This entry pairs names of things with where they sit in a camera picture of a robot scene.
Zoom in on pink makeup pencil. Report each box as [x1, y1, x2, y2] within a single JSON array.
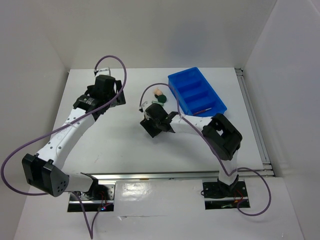
[[193, 107, 212, 116]]

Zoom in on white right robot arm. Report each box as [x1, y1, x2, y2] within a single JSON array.
[[139, 101, 243, 196]]

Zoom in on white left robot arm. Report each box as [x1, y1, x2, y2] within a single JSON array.
[[22, 74, 126, 200]]

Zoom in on beige makeup sponge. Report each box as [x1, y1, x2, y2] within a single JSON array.
[[153, 88, 163, 98]]

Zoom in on green lip balm tube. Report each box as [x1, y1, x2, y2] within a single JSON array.
[[151, 100, 164, 106]]

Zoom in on dark green round puff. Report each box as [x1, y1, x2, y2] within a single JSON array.
[[157, 94, 167, 104]]

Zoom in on blue divided plastic tray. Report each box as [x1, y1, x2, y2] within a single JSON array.
[[168, 67, 227, 117]]

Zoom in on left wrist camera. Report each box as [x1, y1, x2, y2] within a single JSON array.
[[94, 67, 111, 76]]

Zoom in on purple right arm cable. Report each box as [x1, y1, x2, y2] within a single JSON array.
[[138, 83, 273, 217]]

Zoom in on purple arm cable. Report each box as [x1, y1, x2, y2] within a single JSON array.
[[1, 55, 128, 240], [138, 83, 273, 217]]

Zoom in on aluminium front rail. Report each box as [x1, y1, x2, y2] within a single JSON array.
[[56, 170, 221, 185]]

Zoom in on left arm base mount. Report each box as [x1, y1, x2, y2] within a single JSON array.
[[67, 181, 116, 213]]

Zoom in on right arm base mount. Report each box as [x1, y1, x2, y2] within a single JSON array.
[[200, 180, 250, 210]]

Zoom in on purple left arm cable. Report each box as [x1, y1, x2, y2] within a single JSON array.
[[1, 55, 128, 240]]

